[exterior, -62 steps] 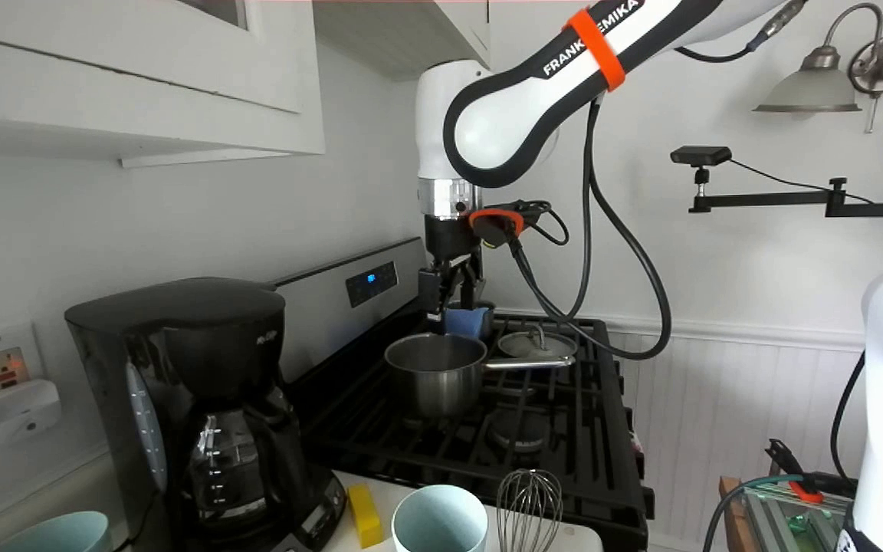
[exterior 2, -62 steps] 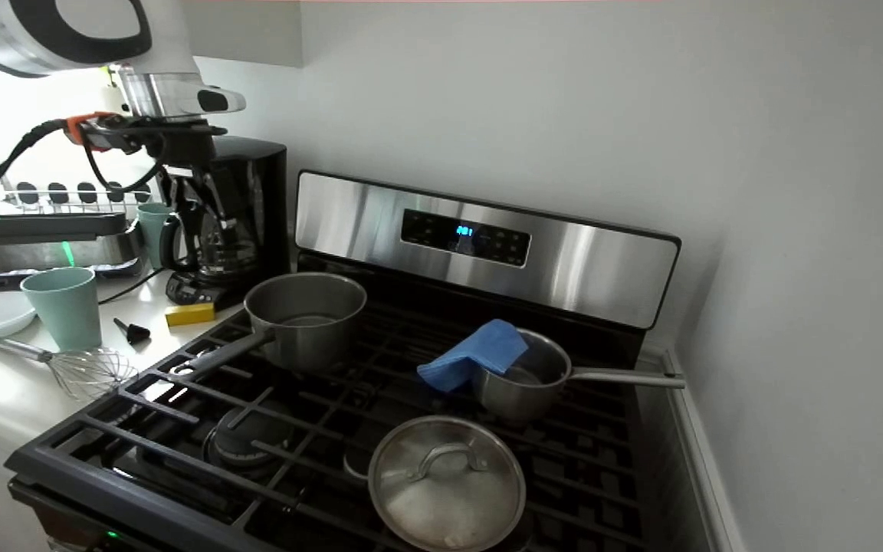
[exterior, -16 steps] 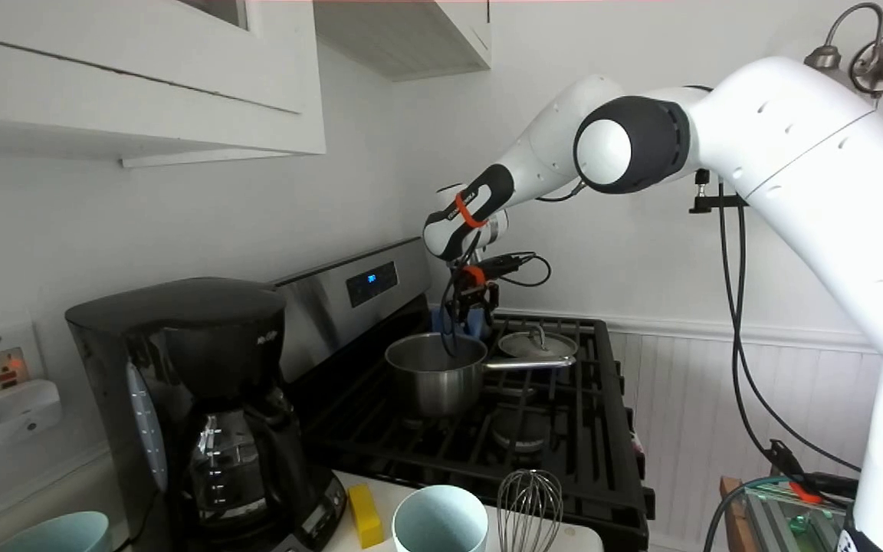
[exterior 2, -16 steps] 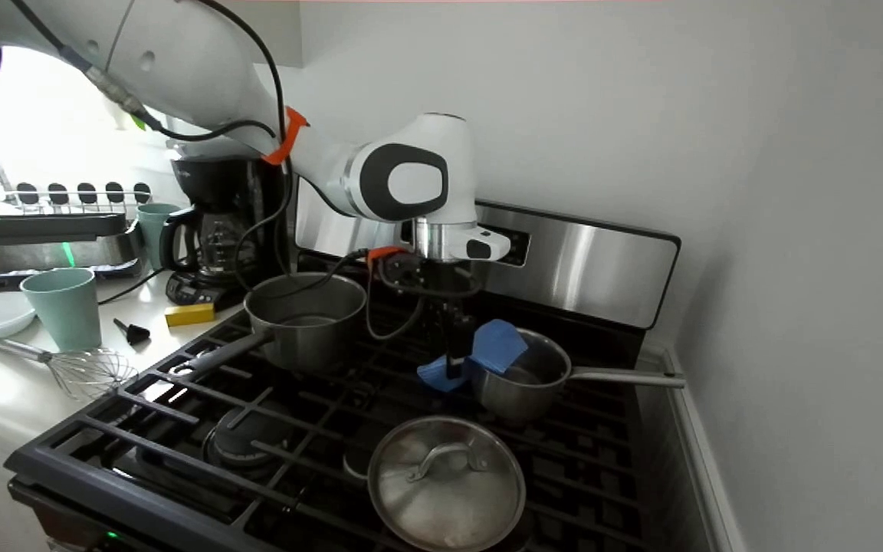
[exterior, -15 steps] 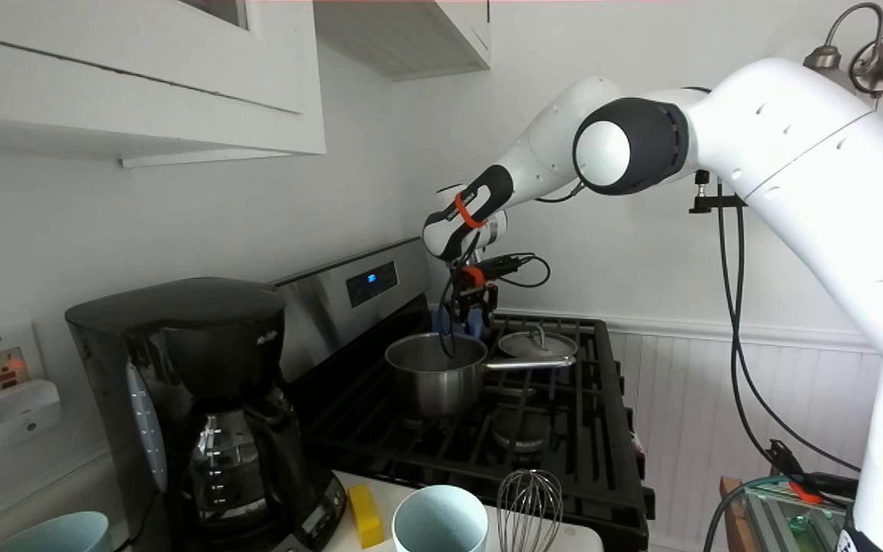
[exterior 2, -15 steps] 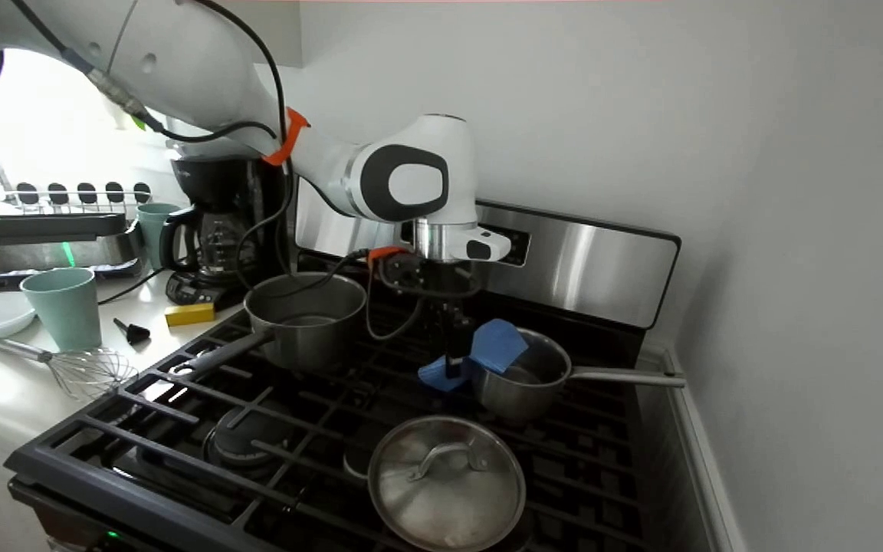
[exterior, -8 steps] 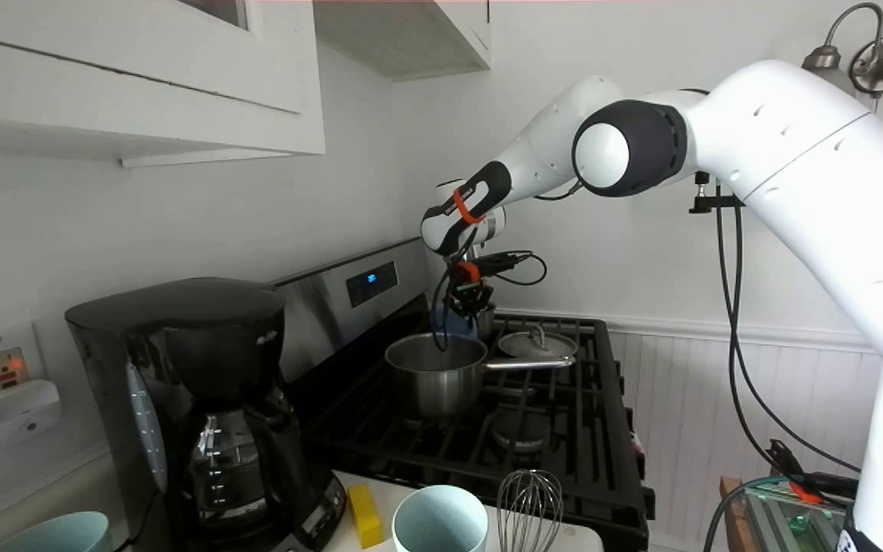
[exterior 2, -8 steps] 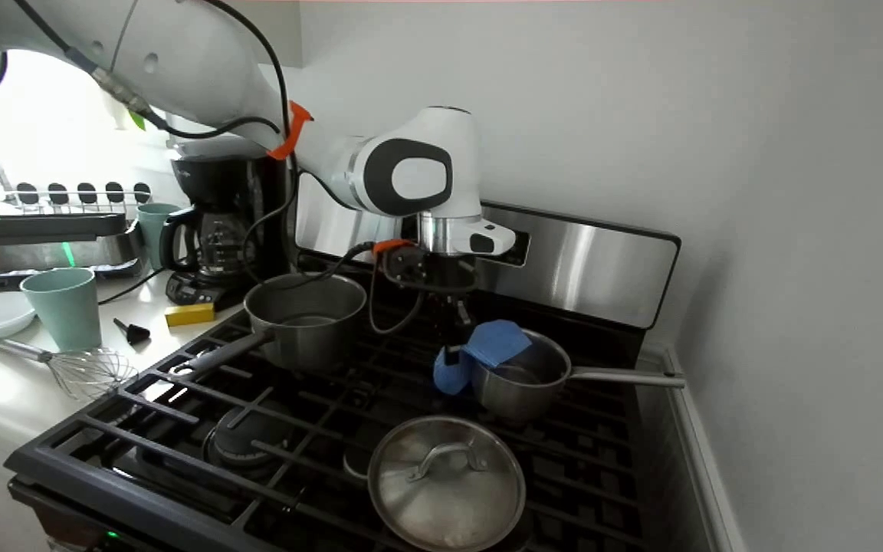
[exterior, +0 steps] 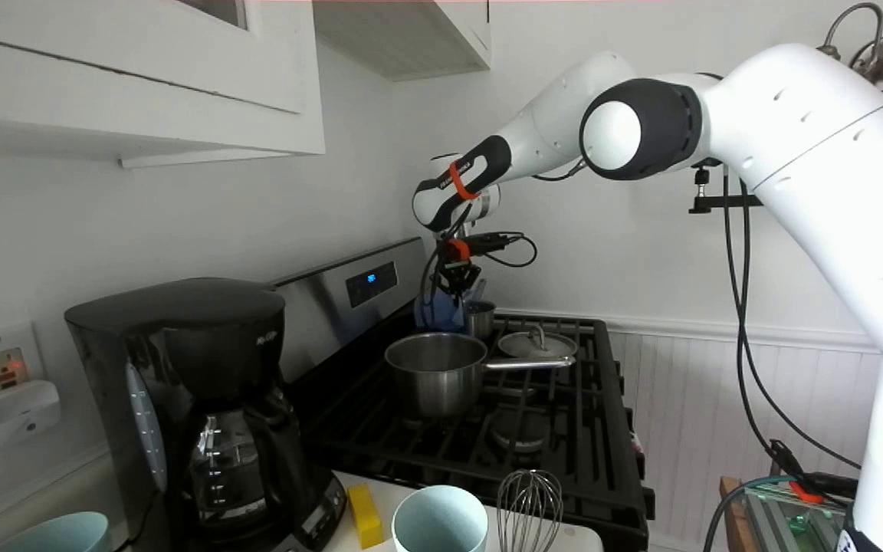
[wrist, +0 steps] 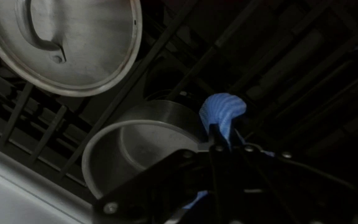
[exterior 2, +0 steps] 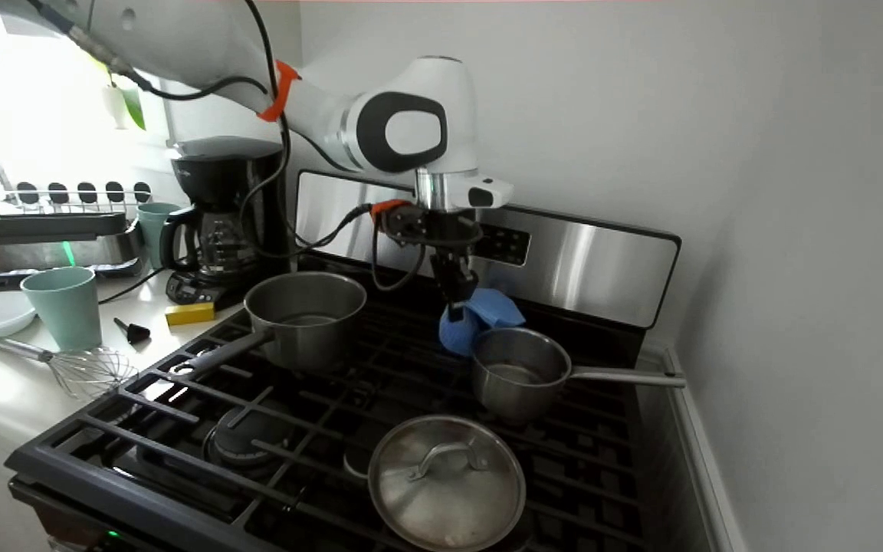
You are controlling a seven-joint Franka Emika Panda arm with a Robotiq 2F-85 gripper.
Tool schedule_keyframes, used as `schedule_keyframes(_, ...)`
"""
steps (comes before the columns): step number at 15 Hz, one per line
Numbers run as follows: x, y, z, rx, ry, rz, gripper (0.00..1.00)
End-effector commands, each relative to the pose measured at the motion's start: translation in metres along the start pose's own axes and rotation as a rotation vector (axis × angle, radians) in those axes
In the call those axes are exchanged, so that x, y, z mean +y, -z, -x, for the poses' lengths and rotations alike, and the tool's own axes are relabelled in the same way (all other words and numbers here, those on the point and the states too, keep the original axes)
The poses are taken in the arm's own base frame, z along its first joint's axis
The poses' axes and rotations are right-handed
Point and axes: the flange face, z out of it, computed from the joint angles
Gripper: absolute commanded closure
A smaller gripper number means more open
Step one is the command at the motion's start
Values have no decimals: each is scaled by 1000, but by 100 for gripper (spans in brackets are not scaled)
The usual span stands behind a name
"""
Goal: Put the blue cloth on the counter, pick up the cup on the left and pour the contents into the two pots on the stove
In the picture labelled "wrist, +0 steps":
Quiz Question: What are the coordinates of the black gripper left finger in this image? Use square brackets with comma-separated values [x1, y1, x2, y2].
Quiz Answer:
[91, 123, 233, 224]

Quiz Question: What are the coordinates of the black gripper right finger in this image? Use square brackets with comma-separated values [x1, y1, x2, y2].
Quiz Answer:
[232, 128, 358, 224]

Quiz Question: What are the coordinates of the blue cloth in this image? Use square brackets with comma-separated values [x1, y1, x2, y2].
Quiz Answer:
[183, 92, 248, 210]

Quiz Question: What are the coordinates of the black steel gas stove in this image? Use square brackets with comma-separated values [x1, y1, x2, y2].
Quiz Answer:
[0, 0, 358, 224]

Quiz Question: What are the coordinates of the small steel saucepan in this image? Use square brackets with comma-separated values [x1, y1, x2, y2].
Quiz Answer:
[81, 98, 209, 200]

